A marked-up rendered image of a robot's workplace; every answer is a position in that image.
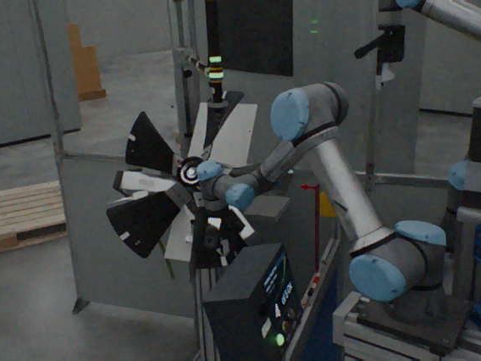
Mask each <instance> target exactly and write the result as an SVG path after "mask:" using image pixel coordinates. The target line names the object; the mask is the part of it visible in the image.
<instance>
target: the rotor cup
mask: <svg viewBox="0 0 481 361"><path fill-rule="evenodd" d="M203 162H205V160H204V159H203V158H200V157H197V156H190V157H188V158H185V159H184V160H183V161H181V162H180V164H179V166H178V168H177V170H176V178H177V180H178V182H179V183H180V184H181V185H182V186H183V187H184V188H185V189H186V190H187V191H188V192H189V193H190V194H191V195H192V196H193V192H200V191H201V190H198V189H197V188H196V187H197V186H198V187H199V188H200V185H199V180H198V179H197V177H198V176H197V171H196V169H197V167H198V166H199V164H201V163H203ZM191 169H194V170H195V173H194V174H190V172H189V171H190V170H191ZM200 189H201V188H200ZM192 199H194V196H193V198H192ZM194 200H195V199H194Z"/></svg>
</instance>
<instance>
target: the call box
mask: <svg viewBox="0 0 481 361"><path fill-rule="evenodd" d="M320 215H322V216H331V217H337V216H336V214H335V212H334V210H333V209H332V208H331V206H330V204H329V200H328V198H327V196H326V194H325V192H324V190H323V191H322V193H321V194H320Z"/></svg>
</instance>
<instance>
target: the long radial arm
mask: <svg viewBox="0 0 481 361"><path fill-rule="evenodd" d="M176 181H177V178H176V175H160V174H150V173H140V172H129V171H124V175H123V179H122V181H121V185H120V188H119V189H120V190H122V191H123V192H125V193H127V194H128V195H130V196H131V197H133V192H139V191H161V190H167V189H168V188H169V187H171V186H172V185H173V184H174V183H175V182H176Z"/></svg>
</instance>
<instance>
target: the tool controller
mask: <svg viewBox="0 0 481 361"><path fill-rule="evenodd" d="M277 296H278V299H279V303H280V307H281V309H282V312H283V317H282V319H281V321H280V322H279V324H278V326H277V325H276V322H275V318H274V314H273V311H272V308H271V306H272V305H273V303H274V299H275V298H276V297H277ZM295 297H297V298H298V299H299V300H300V298H299V294H298V291H297V289H296V283H295V280H294V277H293V274H292V272H291V266H290V261H289V258H288V255H287V252H286V249H285V244H284V243H283V242H281V243H275V244H268V245H262V246H255V247H243V248H242V250H241V251H240V253H239V254H238V255H237V256H236V258H235V259H234V261H233V262H232V263H231V265H230V267H229V268H228V269H227V270H226V271H225V272H224V274H223V275H222V276H221V277H220V279H219V280H218V282H217V283H216V284H215V285H214V287H213V288H212V290H211V291H210V292H209V293H208V295H207V297H206V298H205V299H204V301H203V306H204V308H205V310H206V316H207V320H208V323H209V325H210V328H211V331H212V333H213V338H214V340H215V342H216V345H217V348H218V352H219V355H220V358H221V360H222V361H282V360H283V358H284V355H285V351H286V349H287V347H288V346H289V344H290V340H291V338H292V337H293V335H294V332H295V330H296V327H297V325H298V323H299V321H300V319H301V314H302V312H303V308H302V305H301V300H300V306H299V308H296V306H295ZM289 308H293V309H294V311H295V313H296V316H295V318H294V319H293V320H291V319H290V317H289ZM283 320H286V321H287V322H288V323H289V325H290V328H289V330H288V331H287V332H286V333H284V331H283V326H282V324H283ZM278 333H280V335H282V337H283V343H282V344H281V347H279V346H278V344H277V334H278Z"/></svg>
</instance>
